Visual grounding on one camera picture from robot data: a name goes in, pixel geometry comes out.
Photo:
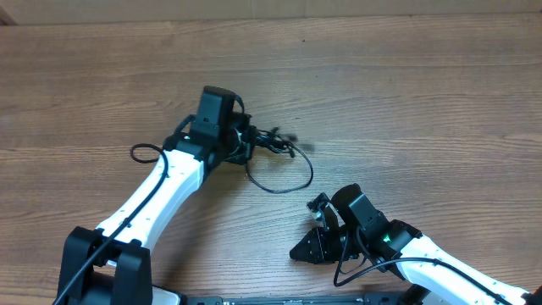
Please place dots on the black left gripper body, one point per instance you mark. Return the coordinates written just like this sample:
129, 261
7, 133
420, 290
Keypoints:
240, 137

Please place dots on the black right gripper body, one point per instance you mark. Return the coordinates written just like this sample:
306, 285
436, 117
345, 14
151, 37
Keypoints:
336, 239

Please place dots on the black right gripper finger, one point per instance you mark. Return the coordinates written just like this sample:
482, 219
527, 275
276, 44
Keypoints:
310, 249
319, 204

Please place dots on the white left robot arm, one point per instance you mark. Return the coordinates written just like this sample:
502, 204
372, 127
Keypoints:
111, 264

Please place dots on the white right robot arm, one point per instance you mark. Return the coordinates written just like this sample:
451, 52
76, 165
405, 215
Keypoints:
355, 236

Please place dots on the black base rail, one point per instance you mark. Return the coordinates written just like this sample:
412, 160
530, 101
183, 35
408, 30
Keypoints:
371, 298

